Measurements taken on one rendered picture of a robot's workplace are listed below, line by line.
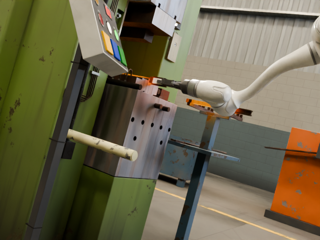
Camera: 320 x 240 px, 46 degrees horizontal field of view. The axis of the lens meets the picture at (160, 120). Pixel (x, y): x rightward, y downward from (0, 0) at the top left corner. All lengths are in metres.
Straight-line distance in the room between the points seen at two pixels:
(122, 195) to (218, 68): 8.51
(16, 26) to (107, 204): 1.04
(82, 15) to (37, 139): 0.72
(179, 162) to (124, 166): 3.76
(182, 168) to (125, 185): 3.70
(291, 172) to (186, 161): 1.48
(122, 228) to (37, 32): 1.12
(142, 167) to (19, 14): 1.04
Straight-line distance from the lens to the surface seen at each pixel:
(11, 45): 2.14
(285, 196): 5.26
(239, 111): 2.11
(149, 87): 2.03
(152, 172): 2.11
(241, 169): 9.63
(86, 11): 1.40
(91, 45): 1.35
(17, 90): 2.07
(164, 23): 2.07
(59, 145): 1.53
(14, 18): 2.15
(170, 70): 2.40
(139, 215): 2.15
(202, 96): 1.80
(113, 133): 1.91
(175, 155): 5.67
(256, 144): 9.57
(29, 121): 1.94
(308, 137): 5.24
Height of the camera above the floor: 0.75
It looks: 1 degrees up
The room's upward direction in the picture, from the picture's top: 15 degrees clockwise
